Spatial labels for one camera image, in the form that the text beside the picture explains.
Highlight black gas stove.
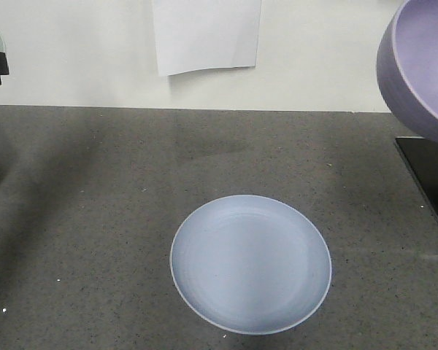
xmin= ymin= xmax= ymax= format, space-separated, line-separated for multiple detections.
xmin=395 ymin=136 xmax=438 ymax=225

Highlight white paper sheet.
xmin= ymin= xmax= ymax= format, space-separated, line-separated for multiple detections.
xmin=153 ymin=0 xmax=261 ymax=76

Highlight light blue plate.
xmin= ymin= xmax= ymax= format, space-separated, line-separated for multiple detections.
xmin=169 ymin=195 xmax=332 ymax=335

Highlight lilac plastic bowl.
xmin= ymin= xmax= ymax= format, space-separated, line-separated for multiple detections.
xmin=376 ymin=1 xmax=438 ymax=142

